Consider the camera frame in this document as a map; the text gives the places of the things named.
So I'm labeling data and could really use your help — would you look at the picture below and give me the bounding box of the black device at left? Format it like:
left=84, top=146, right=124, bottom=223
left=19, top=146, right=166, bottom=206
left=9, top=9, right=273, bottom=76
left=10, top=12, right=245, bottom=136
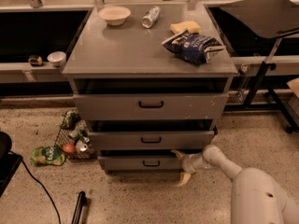
left=0, top=132, right=22, bottom=197

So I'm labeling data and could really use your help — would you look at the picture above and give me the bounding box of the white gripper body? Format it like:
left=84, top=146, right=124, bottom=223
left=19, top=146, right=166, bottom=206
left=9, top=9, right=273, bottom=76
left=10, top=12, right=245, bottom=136
left=182, top=153, right=208, bottom=174

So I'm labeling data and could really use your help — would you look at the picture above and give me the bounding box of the grey middle drawer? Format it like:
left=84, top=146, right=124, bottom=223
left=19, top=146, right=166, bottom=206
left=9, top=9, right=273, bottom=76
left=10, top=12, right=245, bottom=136
left=89, top=131, right=214, bottom=150

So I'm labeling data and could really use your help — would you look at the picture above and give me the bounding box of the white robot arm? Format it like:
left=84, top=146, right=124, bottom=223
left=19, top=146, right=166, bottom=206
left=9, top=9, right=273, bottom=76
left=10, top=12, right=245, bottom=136
left=173, top=145, right=299, bottom=224

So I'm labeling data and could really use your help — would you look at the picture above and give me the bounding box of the grey drawer cabinet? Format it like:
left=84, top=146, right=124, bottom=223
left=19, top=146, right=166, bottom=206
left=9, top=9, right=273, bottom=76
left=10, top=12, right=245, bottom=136
left=62, top=3, right=238, bottom=175

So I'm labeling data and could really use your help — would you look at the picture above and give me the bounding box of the green snack bag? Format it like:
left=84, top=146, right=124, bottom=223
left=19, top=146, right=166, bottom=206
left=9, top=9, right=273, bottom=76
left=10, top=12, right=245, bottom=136
left=30, top=146, right=66, bottom=166

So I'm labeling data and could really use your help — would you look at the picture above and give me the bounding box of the green bottle in basket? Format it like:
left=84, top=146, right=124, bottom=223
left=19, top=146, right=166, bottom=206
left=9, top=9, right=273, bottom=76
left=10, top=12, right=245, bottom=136
left=68, top=120, right=90, bottom=144

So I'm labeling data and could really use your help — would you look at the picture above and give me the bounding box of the green crumpled bag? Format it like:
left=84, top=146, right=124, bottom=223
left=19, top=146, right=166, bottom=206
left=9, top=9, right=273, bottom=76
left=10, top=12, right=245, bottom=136
left=61, top=110, right=80, bottom=129

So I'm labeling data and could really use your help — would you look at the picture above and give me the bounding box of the black wire basket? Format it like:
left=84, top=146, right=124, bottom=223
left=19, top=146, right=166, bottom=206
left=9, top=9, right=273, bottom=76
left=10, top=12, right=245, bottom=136
left=55, top=124, right=95, bottom=161

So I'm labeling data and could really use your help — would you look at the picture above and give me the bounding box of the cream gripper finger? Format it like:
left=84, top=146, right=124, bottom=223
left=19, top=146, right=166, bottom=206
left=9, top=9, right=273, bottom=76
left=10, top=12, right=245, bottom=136
left=171, top=149, right=186, bottom=161
left=178, top=172, right=192, bottom=187

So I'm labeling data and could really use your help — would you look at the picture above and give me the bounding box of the grey bottom drawer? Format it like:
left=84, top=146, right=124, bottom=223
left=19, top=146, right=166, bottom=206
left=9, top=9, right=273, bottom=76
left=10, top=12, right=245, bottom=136
left=98, top=156, right=181, bottom=172

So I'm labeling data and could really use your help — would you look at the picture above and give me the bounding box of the black stand table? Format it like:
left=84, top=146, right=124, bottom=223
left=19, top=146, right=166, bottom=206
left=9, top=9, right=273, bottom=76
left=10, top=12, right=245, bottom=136
left=209, top=0, right=299, bottom=133

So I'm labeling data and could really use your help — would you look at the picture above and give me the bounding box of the blue chip bag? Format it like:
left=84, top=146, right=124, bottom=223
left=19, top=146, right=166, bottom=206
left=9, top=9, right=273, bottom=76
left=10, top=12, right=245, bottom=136
left=162, top=29, right=225, bottom=65

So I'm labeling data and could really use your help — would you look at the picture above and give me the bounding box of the red apple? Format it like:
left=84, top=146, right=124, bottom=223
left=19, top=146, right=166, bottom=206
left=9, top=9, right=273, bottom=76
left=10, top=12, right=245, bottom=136
left=63, top=144, right=76, bottom=154

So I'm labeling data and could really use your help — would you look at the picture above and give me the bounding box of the small white cup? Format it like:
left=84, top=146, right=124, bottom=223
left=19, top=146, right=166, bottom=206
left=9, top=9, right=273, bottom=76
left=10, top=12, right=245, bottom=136
left=47, top=51, right=66, bottom=67

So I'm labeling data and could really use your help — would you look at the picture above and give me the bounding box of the black cable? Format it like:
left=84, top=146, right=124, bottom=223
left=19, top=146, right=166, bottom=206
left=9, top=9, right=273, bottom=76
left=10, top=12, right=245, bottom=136
left=8, top=150, right=63, bottom=224

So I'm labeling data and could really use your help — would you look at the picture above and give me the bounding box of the silver soda can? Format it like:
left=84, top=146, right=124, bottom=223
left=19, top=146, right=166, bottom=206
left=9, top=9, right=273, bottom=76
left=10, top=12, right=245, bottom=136
left=76, top=140, right=90, bottom=154

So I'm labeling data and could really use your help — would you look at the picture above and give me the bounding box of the grey drawer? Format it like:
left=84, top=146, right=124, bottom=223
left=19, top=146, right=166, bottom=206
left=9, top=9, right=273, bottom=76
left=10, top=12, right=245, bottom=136
left=98, top=156, right=181, bottom=172
left=73, top=93, right=228, bottom=120
left=89, top=131, right=214, bottom=150

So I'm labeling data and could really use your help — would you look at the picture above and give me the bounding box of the black pole on floor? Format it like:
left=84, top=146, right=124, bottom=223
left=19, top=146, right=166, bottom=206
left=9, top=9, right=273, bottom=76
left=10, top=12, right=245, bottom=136
left=71, top=191, right=91, bottom=224

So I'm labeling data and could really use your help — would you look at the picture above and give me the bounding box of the grey top drawer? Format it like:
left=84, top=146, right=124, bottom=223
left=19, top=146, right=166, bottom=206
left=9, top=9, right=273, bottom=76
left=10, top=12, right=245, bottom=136
left=73, top=93, right=228, bottom=120

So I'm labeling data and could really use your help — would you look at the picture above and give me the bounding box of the yellow sponge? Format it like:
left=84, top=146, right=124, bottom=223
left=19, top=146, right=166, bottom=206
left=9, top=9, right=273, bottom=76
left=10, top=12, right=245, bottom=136
left=170, top=21, right=201, bottom=34

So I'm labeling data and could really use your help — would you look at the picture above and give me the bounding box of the white paper bowl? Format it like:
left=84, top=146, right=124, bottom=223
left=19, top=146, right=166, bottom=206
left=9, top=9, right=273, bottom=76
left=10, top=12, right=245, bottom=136
left=98, top=7, right=131, bottom=26

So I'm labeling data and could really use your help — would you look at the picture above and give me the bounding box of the silver can lying down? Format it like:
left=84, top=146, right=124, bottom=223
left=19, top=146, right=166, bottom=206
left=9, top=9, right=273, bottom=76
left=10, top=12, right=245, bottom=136
left=142, top=6, right=161, bottom=29

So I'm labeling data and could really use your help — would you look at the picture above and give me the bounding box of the small dark tape measure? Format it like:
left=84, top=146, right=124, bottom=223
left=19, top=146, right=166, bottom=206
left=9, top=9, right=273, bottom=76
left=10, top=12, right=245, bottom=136
left=28, top=55, right=43, bottom=66

